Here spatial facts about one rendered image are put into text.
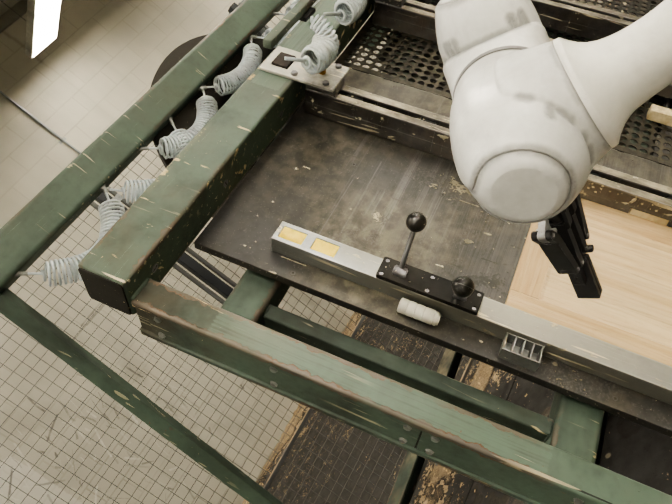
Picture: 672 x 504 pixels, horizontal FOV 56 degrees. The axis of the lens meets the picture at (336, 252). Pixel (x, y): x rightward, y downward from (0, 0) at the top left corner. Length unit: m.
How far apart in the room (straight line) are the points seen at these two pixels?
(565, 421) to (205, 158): 0.85
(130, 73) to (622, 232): 5.70
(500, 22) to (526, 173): 0.20
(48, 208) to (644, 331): 1.38
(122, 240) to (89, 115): 5.20
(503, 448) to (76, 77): 5.89
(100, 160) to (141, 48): 5.03
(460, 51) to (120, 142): 1.35
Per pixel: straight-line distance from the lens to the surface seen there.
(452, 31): 0.66
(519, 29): 0.66
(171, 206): 1.24
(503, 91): 0.54
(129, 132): 1.91
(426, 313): 1.18
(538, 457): 1.08
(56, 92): 6.45
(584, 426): 1.23
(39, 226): 1.72
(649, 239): 1.48
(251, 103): 1.46
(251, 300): 1.25
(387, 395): 1.06
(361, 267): 1.21
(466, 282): 1.08
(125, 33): 6.89
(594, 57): 0.55
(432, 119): 1.51
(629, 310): 1.34
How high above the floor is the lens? 1.86
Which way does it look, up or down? 12 degrees down
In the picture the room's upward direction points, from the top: 51 degrees counter-clockwise
